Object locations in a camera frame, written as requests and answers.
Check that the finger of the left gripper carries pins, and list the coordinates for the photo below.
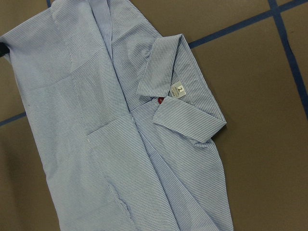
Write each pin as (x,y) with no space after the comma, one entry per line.
(4,50)

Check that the blue striped button shirt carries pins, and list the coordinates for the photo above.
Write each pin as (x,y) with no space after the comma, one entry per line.
(122,118)

